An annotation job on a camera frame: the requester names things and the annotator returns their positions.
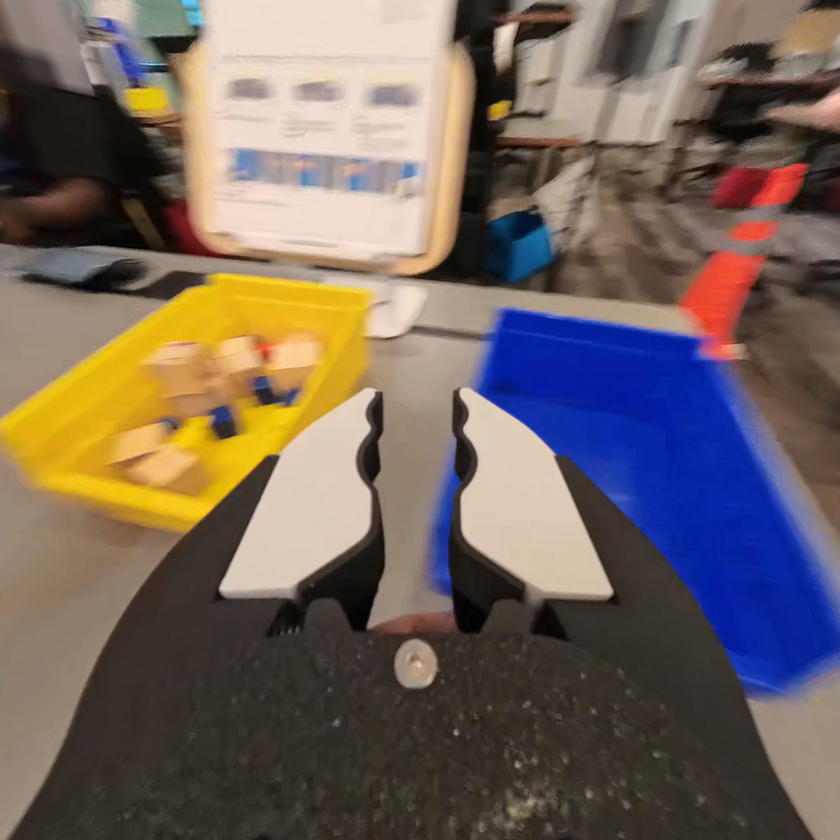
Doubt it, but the pile of mixed wooden cubes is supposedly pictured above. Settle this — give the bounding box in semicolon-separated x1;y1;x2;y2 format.
108;331;326;496

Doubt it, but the red bag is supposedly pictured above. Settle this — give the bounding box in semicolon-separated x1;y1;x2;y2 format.
164;197;217;257
710;165;770;211

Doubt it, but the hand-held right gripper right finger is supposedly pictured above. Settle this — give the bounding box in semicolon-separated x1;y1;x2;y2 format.
449;387;615;634

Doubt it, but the wooden board with instruction poster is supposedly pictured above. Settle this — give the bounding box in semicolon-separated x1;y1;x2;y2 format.
177;0;476;277

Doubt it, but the small wooden table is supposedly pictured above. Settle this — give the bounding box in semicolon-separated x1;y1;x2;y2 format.
495;134;585;191

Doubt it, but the white printed sheet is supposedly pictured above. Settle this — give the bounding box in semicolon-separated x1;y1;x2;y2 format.
533;157;598;234

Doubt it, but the orange traffic cone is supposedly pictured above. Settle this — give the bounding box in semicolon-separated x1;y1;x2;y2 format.
676;164;809;362

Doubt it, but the yellow plastic box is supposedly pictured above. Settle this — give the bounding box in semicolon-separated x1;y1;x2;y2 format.
0;272;375;534

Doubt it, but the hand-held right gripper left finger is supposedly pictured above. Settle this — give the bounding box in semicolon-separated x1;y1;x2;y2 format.
218;388;386;634

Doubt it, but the blue plastic box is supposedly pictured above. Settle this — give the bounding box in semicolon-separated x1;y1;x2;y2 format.
427;307;840;698

